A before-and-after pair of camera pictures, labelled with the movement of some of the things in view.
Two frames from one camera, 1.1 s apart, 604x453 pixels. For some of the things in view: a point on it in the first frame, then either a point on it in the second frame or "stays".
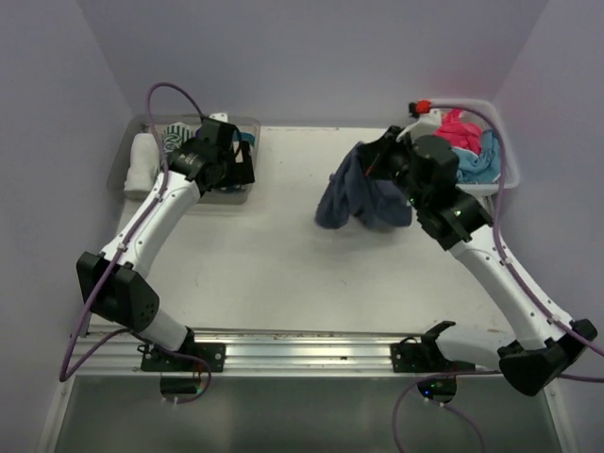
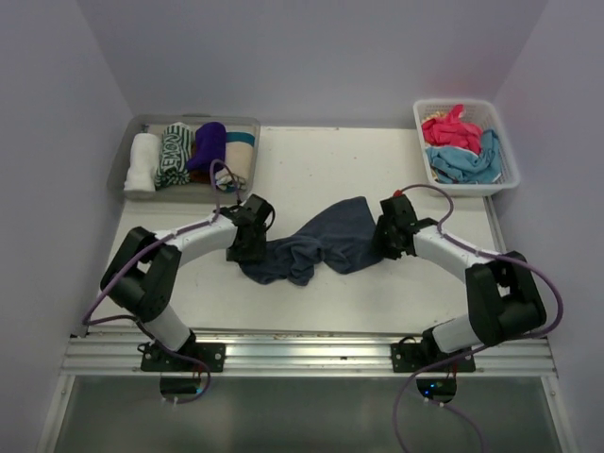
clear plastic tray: (137, 159) stays
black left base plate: (214, 355) stays
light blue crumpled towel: (485, 167) stays
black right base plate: (425, 358) stays
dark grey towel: (351, 194) -> (343, 238)
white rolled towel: (143, 163) stays
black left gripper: (241, 172) -> (256, 252)
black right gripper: (377, 150) -> (384, 251)
